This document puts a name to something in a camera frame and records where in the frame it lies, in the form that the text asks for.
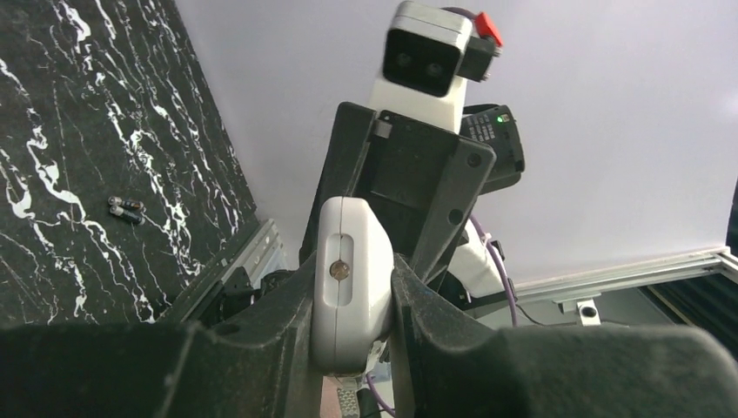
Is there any white remote control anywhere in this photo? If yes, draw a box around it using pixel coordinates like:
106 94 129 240
311 197 394 377

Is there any aluminium frame rail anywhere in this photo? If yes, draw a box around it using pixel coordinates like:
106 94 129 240
221 219 737 303

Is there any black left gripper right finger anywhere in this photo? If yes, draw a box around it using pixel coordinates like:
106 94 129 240
390 256 737 417

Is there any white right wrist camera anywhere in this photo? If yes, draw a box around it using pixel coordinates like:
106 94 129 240
368 1 504 132

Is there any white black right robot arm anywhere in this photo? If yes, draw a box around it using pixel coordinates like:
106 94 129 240
299 102 525 311

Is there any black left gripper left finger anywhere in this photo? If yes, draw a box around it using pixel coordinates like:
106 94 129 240
1 259 322 417

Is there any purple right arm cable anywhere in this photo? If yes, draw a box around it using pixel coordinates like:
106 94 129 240
363 213 520 418

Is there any black aaa battery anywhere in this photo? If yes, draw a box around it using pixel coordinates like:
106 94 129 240
108 196 144 212
109 206 145 226

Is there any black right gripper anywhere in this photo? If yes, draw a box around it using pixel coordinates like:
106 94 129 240
299 102 496 283

